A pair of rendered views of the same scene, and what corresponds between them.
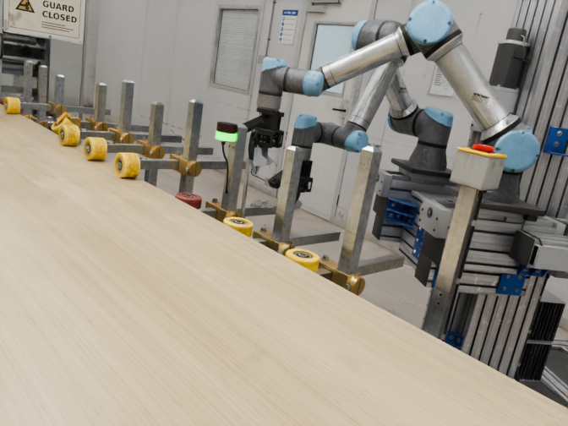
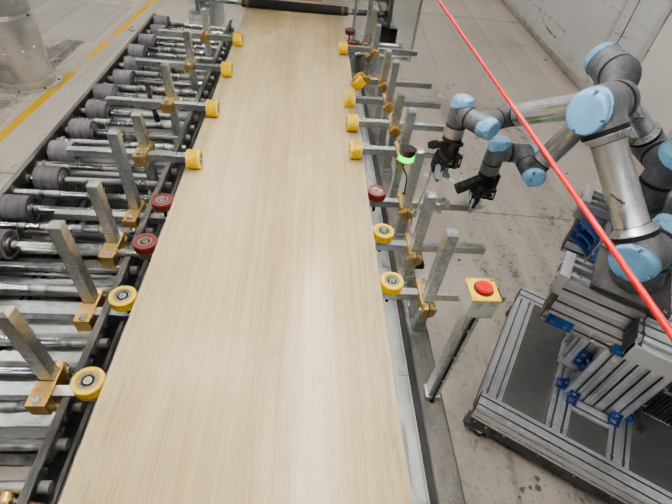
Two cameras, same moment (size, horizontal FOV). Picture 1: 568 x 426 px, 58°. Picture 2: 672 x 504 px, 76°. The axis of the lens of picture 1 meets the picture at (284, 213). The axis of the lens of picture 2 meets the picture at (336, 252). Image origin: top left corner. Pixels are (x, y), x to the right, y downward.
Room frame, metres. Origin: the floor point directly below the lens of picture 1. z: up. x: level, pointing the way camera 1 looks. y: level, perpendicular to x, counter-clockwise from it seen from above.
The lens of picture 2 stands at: (0.23, -0.50, 1.97)
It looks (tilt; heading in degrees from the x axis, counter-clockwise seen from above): 44 degrees down; 38
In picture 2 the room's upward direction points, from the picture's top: 7 degrees clockwise
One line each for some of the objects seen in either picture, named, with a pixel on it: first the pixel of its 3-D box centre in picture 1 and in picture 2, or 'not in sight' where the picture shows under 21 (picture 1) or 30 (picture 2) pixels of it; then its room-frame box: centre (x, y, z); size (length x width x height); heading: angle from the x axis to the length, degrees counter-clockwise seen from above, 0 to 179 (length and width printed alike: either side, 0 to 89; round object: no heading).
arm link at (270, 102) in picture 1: (269, 102); (454, 131); (1.64, 0.10, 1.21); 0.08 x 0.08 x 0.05
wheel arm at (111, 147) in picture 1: (157, 148); (401, 124); (1.96, 0.52, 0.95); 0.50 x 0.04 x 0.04; 135
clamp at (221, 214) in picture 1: (222, 214); (403, 205); (1.56, 0.19, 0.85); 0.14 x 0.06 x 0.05; 45
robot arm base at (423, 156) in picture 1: (429, 154); (649, 190); (2.09, -0.54, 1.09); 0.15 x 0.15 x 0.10
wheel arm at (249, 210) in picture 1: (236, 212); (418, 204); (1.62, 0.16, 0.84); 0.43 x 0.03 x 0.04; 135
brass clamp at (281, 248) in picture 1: (273, 245); (412, 249); (1.39, 0.01, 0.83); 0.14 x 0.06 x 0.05; 45
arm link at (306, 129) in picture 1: (304, 130); (497, 151); (1.80, -0.02, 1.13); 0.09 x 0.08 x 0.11; 132
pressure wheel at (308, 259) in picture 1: (298, 275); (389, 290); (1.13, -0.06, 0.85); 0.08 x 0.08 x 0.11
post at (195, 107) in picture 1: (188, 170); (400, 158); (1.73, 0.35, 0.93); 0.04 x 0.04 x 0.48; 45
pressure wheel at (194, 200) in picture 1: (186, 212); (375, 200); (1.49, 0.29, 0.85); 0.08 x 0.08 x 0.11
